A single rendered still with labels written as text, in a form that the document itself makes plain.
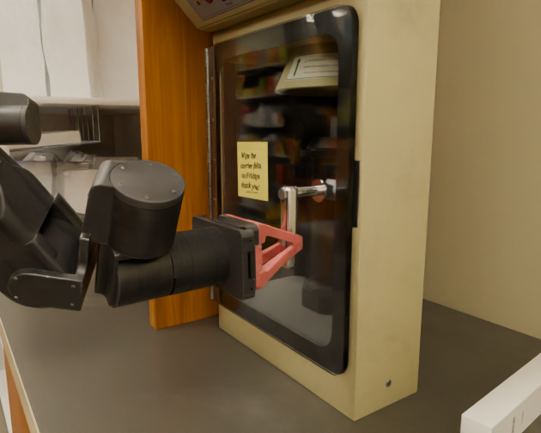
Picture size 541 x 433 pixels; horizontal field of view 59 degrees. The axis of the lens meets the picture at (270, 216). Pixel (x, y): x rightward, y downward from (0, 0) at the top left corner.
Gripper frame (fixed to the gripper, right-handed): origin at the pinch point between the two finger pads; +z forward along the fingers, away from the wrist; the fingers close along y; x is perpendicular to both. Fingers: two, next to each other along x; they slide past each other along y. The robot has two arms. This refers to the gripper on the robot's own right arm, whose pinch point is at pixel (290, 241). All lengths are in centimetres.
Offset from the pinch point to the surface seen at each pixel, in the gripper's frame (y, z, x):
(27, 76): 134, -4, -30
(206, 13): 21.0, 1.8, -27.6
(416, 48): -5.4, 13.0, -20.2
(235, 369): 12.9, 0.0, 20.6
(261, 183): 11.7, 4.1, -5.0
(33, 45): 132, -2, -39
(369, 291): -5.2, 6.9, 5.7
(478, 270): 7, 48, 14
